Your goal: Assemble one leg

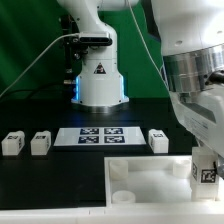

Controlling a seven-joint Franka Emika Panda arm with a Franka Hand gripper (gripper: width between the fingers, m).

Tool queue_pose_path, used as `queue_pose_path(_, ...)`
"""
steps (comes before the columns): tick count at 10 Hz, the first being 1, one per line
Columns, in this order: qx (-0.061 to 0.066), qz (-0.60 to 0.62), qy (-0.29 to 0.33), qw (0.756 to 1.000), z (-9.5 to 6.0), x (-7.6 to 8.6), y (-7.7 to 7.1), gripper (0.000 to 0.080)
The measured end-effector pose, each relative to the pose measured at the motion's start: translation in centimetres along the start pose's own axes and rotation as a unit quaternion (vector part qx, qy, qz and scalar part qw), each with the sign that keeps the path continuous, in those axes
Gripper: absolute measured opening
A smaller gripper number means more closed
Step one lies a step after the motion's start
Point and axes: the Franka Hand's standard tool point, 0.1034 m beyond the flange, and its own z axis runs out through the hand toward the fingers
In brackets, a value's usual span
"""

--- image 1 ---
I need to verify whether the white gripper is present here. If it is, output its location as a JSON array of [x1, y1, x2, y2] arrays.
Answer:
[[170, 87, 224, 179]]

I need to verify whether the white square tabletop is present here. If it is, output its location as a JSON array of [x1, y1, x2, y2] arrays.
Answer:
[[105, 156, 224, 207]]

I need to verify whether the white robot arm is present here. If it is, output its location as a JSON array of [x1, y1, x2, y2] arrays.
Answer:
[[57, 0, 224, 178]]

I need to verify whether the white sheet with tags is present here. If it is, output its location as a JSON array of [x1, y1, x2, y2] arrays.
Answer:
[[54, 127, 145, 146]]

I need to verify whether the white obstacle fence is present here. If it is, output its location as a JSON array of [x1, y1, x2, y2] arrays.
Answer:
[[0, 197, 224, 224]]

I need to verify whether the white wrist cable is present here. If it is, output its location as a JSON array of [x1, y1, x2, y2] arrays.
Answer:
[[126, 0, 169, 91]]

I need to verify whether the black camera on stand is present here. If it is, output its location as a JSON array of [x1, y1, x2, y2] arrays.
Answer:
[[79, 32, 112, 46]]

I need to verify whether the grey camera cable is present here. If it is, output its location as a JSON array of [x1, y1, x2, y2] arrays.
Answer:
[[0, 32, 81, 99]]

